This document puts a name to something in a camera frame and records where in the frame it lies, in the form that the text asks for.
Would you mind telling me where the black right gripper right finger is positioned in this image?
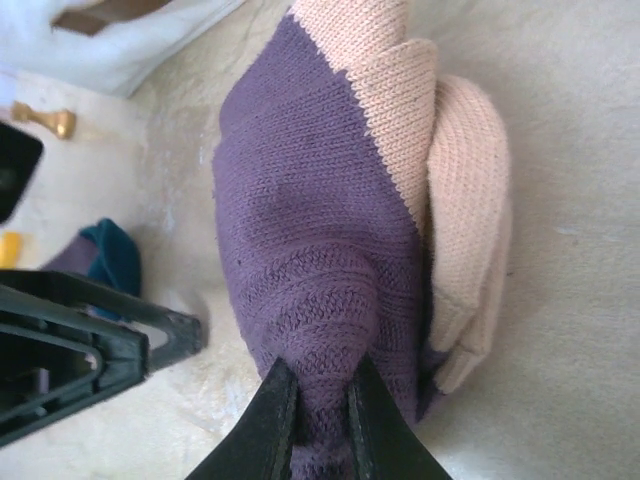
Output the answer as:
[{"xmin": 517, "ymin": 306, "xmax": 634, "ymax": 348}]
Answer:
[{"xmin": 343, "ymin": 351, "xmax": 453, "ymax": 480}]

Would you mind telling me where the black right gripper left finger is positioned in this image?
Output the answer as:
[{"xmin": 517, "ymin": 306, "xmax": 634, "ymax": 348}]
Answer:
[{"xmin": 188, "ymin": 356, "xmax": 303, "ymax": 480}]

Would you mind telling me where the purple sock with teal toe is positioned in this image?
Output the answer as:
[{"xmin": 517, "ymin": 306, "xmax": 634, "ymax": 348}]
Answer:
[{"xmin": 44, "ymin": 216, "xmax": 145, "ymax": 322}]

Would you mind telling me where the purple sock with beige toe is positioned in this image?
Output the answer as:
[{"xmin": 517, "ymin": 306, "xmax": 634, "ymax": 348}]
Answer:
[{"xmin": 211, "ymin": 0, "xmax": 515, "ymax": 480}]

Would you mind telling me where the white fabric organizer box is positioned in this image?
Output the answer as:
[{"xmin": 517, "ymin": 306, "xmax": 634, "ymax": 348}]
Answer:
[{"xmin": 0, "ymin": 0, "xmax": 249, "ymax": 100}]

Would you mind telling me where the small gold knob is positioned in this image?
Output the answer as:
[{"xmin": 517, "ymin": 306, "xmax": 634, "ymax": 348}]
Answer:
[{"xmin": 10, "ymin": 99, "xmax": 78, "ymax": 143}]

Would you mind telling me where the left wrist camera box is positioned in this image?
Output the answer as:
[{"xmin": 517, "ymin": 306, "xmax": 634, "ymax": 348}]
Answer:
[{"xmin": 0, "ymin": 121, "xmax": 46, "ymax": 225}]

